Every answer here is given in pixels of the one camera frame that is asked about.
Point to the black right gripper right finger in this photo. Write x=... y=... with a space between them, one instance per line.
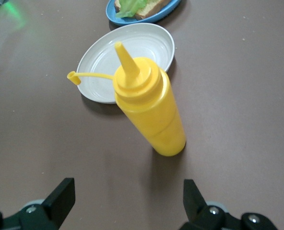
x=194 y=203

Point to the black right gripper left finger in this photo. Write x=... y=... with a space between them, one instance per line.
x=58 y=198

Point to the yellow squeeze bottle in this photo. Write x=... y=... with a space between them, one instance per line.
x=151 y=115

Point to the brown bread slice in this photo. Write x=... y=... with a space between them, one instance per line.
x=154 y=9

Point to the green lettuce leaf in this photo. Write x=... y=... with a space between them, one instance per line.
x=130 y=8

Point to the beige plate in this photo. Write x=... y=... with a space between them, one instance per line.
x=103 y=60

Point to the blue plate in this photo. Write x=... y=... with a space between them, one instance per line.
x=122 y=21

